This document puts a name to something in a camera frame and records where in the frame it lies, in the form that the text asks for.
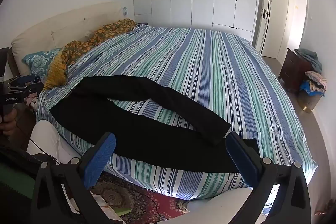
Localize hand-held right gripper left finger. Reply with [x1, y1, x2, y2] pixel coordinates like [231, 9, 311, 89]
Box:
[31, 132, 117, 224]

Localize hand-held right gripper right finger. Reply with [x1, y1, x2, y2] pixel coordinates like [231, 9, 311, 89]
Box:
[225, 132, 311, 224]

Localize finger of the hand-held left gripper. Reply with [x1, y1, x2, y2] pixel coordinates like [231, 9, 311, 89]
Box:
[7, 75, 42, 88]

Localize black pants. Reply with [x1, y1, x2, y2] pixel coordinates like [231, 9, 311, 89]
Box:
[49, 76, 259, 173]

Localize person's left hand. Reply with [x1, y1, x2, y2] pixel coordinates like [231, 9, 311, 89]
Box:
[0, 109, 18, 136]

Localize teal patterned pillow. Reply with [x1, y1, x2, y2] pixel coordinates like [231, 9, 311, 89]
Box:
[22, 48, 62, 83]

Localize yellow textured pillow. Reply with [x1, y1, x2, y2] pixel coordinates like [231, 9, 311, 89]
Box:
[43, 49, 69, 90]

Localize person's left leg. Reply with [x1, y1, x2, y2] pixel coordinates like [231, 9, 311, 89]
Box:
[26, 120, 82, 165]

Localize person's leg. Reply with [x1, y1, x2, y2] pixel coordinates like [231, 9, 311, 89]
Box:
[26, 120, 82, 165]
[168, 189, 279, 224]

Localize person's right leg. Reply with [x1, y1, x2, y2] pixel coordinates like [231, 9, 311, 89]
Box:
[168, 189, 279, 224]

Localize cream padded headboard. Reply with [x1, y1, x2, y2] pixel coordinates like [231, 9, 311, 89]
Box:
[11, 2, 125, 76]

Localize red patterned rug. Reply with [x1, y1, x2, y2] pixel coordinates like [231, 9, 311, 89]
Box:
[89, 171, 190, 224]

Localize green foam mat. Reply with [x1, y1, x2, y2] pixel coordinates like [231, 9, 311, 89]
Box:
[0, 162, 36, 201]

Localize gold bin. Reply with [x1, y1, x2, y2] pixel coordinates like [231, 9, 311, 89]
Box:
[298, 92, 322, 113]

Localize orange floral blanket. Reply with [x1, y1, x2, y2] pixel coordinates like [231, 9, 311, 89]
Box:
[60, 18, 138, 67]

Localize striped bed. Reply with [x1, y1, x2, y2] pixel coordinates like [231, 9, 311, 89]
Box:
[35, 26, 319, 201]

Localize dark wooden nightstand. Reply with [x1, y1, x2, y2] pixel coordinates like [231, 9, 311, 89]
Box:
[278, 48, 315, 94]

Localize pink and blue clothes pile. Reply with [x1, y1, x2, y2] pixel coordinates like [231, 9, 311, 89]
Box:
[300, 70, 327, 97]

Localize teal cloth pile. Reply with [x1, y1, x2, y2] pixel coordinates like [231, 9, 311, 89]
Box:
[294, 49, 322, 73]

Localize white door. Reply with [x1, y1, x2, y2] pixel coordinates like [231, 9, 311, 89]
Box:
[259, 0, 274, 56]

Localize black cable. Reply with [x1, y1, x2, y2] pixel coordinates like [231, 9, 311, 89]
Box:
[29, 136, 62, 165]

